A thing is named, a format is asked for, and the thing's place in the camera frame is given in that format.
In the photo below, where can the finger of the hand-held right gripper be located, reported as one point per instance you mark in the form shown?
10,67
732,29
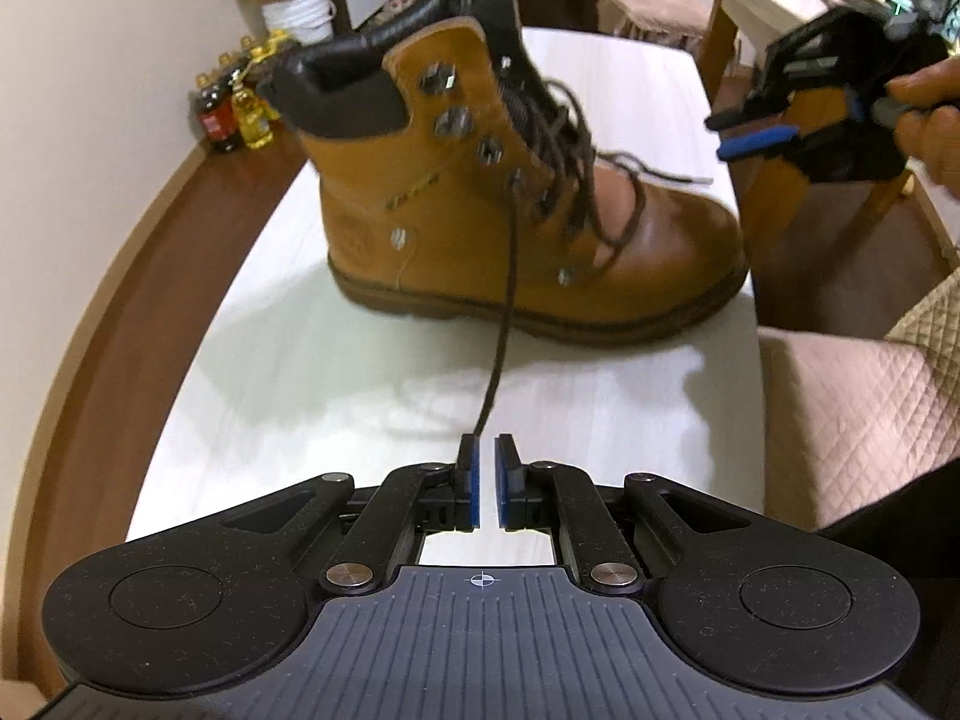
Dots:
731,114
757,144

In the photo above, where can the group of cooking oil bottles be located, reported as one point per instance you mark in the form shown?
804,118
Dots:
232,105

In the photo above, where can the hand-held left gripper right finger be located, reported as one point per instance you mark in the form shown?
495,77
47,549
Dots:
501,487

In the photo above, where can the dark brown shoelace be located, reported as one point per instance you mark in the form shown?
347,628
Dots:
499,345

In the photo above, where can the brown leather boot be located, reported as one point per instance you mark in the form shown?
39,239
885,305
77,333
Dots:
465,240

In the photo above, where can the person's right hand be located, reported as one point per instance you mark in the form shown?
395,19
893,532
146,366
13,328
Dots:
934,135

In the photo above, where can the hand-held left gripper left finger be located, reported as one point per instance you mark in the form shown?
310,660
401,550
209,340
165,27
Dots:
473,487

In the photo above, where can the white plastic bucket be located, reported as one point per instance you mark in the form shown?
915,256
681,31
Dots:
300,11

